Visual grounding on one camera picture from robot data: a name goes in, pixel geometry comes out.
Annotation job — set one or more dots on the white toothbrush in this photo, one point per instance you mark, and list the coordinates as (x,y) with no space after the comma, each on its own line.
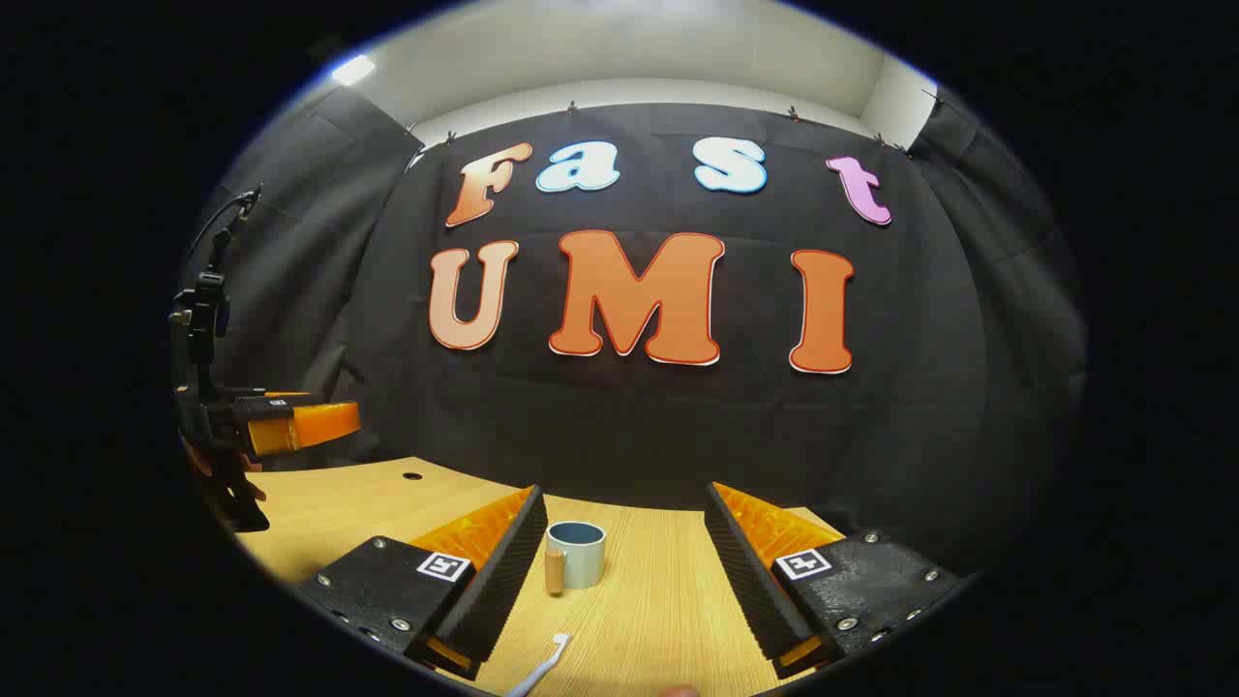
(547,663)

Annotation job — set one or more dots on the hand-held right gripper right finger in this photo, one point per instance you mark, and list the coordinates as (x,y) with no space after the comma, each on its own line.
(740,571)

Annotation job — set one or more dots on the ceiling light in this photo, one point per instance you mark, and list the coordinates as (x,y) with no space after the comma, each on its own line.
(353,70)

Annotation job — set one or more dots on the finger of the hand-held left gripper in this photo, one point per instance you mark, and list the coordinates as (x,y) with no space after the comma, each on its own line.
(310,421)

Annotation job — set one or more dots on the black backdrop cloth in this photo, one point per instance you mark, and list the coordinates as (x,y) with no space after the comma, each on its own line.
(629,426)

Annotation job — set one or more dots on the wooden desktop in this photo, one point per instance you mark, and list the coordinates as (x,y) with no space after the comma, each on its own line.
(639,600)

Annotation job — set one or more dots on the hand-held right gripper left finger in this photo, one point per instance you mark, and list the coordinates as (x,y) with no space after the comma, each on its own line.
(503,571)

